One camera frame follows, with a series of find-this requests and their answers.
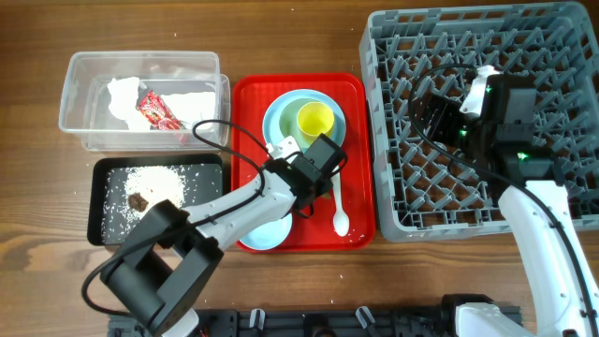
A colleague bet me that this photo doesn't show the white plastic spoon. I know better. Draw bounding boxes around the white plastic spoon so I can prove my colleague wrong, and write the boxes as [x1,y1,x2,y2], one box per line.
[331,173,350,237]

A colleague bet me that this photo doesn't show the clear plastic bin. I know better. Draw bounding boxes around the clear plastic bin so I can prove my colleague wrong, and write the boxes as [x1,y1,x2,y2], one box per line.
[58,51,231,152]

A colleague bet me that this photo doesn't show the light green bowl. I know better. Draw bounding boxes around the light green bowl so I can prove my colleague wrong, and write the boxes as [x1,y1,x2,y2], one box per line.
[279,98,310,146]

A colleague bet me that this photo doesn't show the grey dishwasher rack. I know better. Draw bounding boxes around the grey dishwasher rack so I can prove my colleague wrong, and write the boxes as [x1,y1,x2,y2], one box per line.
[359,2,598,242]

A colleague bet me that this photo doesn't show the red plastic tray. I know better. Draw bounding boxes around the red plastic tray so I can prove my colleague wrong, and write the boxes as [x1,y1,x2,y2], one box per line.
[232,73,376,253]

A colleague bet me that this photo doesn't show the black plastic tray bin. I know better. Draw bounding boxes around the black plastic tray bin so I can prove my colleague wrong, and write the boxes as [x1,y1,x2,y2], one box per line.
[87,154,224,246]

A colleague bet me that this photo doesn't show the yellow plastic cup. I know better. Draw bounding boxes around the yellow plastic cup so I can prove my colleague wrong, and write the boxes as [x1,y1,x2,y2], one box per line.
[297,101,335,144]

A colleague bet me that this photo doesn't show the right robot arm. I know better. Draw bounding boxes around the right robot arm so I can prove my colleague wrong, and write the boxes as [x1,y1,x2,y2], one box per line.
[408,65,598,336]

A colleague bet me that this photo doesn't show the small light blue bowl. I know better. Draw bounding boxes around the small light blue bowl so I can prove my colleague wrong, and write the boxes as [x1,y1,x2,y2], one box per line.
[240,213,293,251]

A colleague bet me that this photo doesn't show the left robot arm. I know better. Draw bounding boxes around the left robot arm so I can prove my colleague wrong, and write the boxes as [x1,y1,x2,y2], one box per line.
[97,135,347,336]

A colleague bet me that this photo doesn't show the white tissue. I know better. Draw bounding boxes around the white tissue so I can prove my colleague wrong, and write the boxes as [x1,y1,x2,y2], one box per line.
[161,92,216,129]
[108,77,152,132]

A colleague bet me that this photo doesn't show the rice and food leftovers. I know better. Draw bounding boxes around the rice and food leftovers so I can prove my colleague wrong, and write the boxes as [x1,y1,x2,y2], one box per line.
[100,163,223,244]

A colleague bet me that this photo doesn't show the red strawberry cake wrapper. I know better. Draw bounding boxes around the red strawberry cake wrapper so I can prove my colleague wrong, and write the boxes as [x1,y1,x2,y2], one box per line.
[136,89,188,143]

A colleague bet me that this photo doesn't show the light blue plate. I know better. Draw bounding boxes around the light blue plate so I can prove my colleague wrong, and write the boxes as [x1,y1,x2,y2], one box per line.
[262,89,346,151]

